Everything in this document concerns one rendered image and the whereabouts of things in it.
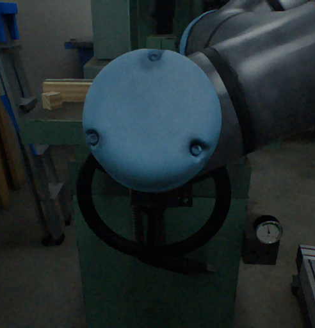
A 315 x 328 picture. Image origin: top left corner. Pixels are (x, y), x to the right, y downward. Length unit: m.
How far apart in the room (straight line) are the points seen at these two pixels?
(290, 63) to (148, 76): 0.08
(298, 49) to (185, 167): 0.09
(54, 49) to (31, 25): 0.26
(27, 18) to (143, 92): 3.21
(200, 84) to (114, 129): 0.05
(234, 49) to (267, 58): 0.02
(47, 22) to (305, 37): 3.16
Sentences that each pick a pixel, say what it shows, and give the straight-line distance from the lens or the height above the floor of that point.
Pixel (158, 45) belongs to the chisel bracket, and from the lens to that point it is 0.84.
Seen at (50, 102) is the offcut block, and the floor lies 0.92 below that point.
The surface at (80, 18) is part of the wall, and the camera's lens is 3.27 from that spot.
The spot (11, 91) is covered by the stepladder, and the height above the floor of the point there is 0.81.
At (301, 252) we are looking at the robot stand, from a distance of 1.54.
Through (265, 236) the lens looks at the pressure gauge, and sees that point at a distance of 0.84.
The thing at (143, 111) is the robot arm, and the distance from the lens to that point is 0.17.
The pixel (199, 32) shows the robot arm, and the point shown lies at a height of 1.10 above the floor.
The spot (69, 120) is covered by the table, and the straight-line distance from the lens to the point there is 0.79.
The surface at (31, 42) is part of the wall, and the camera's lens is 3.38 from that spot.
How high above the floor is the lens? 1.12
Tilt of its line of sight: 25 degrees down
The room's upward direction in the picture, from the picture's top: straight up
